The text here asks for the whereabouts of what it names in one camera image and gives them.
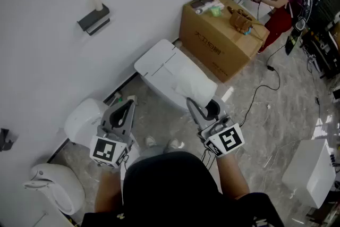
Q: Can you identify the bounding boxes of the white urinal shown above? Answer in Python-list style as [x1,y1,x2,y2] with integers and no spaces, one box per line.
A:
[22,163,86,216]

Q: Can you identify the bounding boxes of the black wall paper holder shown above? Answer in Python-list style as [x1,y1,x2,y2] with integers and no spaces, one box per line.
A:
[76,4,111,36]

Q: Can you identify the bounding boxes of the white tube packets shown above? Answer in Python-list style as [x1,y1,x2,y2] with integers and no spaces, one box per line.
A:
[195,0,225,14]

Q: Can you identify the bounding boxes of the white toilet with rounded tank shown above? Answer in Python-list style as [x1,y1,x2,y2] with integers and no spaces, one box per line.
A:
[63,98,141,178]

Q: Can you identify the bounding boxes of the person's black shirt torso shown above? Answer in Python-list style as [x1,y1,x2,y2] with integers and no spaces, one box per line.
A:
[81,151,285,227]

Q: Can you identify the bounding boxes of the person's legs in jeans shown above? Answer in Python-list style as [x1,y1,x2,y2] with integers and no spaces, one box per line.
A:
[134,145,186,162]

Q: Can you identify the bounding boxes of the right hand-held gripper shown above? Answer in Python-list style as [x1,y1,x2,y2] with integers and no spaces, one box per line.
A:
[186,97,245,158]

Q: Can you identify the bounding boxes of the dark rectangular tray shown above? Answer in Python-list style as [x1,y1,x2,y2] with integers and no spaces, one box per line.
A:
[191,0,213,9]

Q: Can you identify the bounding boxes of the white rectangular ceramic tank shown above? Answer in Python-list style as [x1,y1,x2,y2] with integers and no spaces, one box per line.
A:
[281,138,337,209]

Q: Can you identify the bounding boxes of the small black wall bracket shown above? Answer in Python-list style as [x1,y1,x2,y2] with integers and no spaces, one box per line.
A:
[0,128,19,152]

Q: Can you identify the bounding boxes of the large cardboard box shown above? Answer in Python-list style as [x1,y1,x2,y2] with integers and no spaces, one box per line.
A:
[178,0,270,83]

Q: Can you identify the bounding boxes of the white ceramic fixture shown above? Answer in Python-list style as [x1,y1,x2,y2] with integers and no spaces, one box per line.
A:
[0,186,75,227]

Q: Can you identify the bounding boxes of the brown leather bag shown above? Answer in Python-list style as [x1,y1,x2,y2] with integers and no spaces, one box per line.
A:
[228,7,254,34]

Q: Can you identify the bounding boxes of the black equipment rack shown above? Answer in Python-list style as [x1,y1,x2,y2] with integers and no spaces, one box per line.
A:
[300,0,340,80]

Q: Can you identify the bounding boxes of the person's white shoe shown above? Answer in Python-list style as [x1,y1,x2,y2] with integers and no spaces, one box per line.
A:
[168,138,184,149]
[144,136,157,148]

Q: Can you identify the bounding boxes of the person's left forearm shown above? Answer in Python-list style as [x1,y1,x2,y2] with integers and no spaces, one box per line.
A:
[94,166,124,213]

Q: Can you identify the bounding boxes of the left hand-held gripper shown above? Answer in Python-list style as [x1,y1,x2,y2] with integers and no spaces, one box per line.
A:
[89,99,137,169]

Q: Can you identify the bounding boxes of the white toilet with flat lid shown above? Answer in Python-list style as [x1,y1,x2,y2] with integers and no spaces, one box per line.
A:
[133,39,228,115]

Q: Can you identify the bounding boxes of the black floor cable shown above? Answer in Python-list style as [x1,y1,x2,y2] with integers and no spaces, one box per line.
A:
[237,44,287,127]

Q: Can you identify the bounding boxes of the person's right forearm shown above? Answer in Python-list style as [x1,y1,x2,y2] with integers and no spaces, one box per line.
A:
[215,153,251,201]

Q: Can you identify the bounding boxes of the white toilet paper roll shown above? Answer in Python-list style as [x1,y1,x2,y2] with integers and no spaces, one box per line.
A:
[174,65,218,109]

